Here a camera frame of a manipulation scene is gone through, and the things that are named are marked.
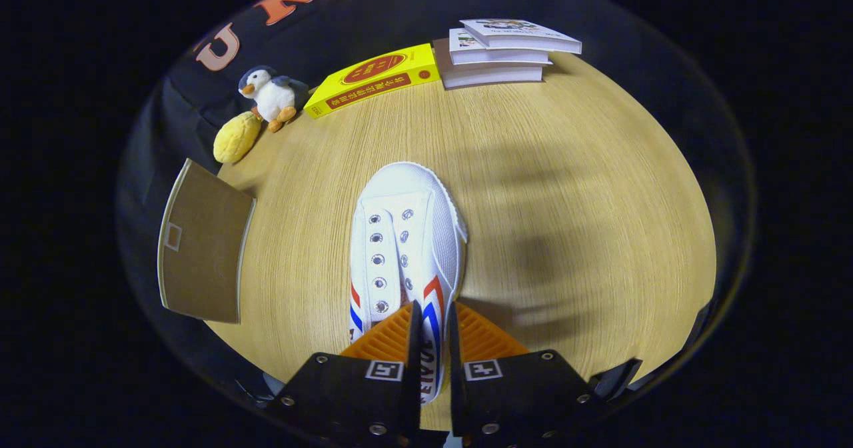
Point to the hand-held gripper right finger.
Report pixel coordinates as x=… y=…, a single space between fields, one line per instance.
x=520 y=401

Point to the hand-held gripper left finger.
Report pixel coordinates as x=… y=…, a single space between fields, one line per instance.
x=353 y=401

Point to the white canvas shoe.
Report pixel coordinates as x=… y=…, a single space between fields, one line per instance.
x=406 y=234

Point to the yellow round plush toy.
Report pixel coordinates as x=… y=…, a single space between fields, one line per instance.
x=236 y=138

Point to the penguin plush toy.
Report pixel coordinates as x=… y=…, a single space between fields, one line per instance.
x=274 y=98

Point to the yellow book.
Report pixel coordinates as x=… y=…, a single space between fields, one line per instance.
x=373 y=78

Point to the brown book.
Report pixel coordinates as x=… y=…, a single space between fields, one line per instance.
x=493 y=74

